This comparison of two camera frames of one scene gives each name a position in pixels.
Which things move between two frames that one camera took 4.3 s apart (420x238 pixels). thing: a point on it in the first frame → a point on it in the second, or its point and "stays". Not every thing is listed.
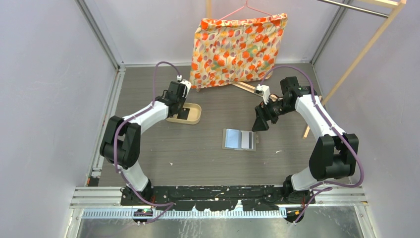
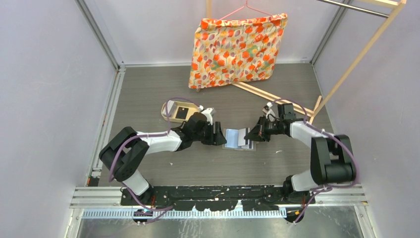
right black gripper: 263,114 → 259,133
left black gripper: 182,99 → 217,139
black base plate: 221,198 stays
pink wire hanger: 245,4 stays
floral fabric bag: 228,50 stays
